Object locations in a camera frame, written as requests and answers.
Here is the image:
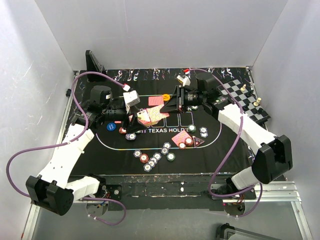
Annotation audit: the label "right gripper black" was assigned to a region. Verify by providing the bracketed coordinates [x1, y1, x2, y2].
[159, 85, 206, 114]

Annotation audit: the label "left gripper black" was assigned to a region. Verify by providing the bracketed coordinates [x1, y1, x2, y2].
[102, 103, 147, 133]

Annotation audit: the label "red chips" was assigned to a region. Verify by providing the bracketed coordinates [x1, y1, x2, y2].
[119, 127, 127, 134]
[178, 137, 193, 149]

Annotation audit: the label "red playing card deck box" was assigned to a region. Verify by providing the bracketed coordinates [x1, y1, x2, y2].
[137, 109, 159, 127]

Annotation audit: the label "red backed playing card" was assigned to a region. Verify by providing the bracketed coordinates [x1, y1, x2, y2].
[148, 96, 164, 106]

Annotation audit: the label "red poker chip stack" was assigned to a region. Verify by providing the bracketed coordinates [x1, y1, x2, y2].
[139, 153, 149, 164]

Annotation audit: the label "black triangular dealer button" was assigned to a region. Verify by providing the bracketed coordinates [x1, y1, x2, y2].
[192, 136, 205, 148]

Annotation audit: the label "blue poker chip stack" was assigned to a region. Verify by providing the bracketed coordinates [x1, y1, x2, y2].
[143, 152, 162, 172]

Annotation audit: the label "green poker chip stack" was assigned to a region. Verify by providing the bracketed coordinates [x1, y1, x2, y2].
[166, 153, 176, 162]

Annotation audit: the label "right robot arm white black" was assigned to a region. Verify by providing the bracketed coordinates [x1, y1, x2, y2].
[160, 69, 293, 199]

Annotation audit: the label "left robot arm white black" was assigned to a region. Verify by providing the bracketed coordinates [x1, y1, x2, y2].
[25, 85, 140, 216]

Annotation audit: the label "yellow round blind button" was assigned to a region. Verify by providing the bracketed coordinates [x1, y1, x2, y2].
[162, 94, 171, 102]

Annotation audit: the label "blue round blind button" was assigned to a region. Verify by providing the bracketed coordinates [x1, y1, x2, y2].
[106, 122, 117, 132]

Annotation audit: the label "black poker felt mat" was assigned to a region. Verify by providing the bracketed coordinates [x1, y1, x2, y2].
[71, 80, 250, 176]

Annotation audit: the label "black card shoe holder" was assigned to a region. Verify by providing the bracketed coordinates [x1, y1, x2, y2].
[85, 50, 107, 82]

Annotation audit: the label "white chess piece tall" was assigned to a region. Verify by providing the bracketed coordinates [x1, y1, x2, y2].
[240, 84, 246, 92]

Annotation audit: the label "black silver chess board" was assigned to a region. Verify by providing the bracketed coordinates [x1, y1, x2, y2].
[224, 79, 271, 125]

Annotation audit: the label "black case bottom corner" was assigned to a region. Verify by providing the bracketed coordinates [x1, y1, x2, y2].
[215, 223, 276, 240]

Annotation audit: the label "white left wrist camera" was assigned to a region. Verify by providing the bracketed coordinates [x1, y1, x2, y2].
[123, 90, 140, 107]

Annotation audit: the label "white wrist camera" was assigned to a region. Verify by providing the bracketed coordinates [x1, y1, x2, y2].
[176, 75, 191, 87]
[123, 90, 140, 107]

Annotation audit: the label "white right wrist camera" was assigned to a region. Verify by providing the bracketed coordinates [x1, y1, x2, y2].
[176, 75, 191, 87]

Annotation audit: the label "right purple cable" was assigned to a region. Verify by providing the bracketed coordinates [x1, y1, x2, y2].
[183, 68, 263, 218]

